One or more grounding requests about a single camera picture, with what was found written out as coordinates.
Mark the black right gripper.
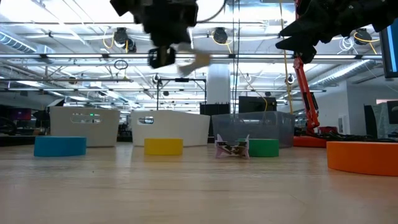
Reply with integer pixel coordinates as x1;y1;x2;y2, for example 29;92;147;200
275;0;358;65

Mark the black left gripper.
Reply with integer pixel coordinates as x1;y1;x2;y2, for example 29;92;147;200
110;0;199;69

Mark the yellow tape roll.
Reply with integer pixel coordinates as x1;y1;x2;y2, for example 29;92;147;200
144;138;184;156

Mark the green tape roll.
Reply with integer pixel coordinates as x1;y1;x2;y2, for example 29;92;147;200
238;138;280;158

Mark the blue tape roll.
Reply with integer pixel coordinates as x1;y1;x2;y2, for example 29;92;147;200
33;136;88;157

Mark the orange tape roll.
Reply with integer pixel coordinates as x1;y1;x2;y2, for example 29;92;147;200
326;141;398;177

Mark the red desk lamp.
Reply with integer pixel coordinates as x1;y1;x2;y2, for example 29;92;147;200
292;0;340;148

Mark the white plastic bin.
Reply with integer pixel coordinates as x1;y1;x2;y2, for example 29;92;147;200
130;110;211;148

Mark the black background box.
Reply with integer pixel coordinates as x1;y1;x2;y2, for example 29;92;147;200
200;103;231;116

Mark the black background monitor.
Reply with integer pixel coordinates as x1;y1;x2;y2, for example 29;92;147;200
238;95;277;113

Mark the computer monitor with blue screen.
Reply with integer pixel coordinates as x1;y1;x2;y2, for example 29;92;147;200
379;26;398;78

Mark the dark translucent plastic bin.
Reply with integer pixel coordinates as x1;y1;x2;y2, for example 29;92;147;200
212;111;295;149

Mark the grey plastic bin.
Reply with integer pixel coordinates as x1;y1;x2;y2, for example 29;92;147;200
49;106;121;148

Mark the dark cluttered background desk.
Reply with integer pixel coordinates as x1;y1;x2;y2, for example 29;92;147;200
0;105;50;147

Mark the black metal stand frame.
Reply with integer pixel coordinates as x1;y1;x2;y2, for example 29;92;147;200
156;78;207;111

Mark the ceiling cable reel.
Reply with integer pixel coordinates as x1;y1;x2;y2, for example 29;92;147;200
113;27;137;54
213;27;229;44
354;27;373;46

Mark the yellow hanging cable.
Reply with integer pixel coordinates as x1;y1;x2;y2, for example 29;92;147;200
279;0;295;114

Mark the black aluminium table frame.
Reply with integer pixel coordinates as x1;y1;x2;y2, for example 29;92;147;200
295;130;398;144

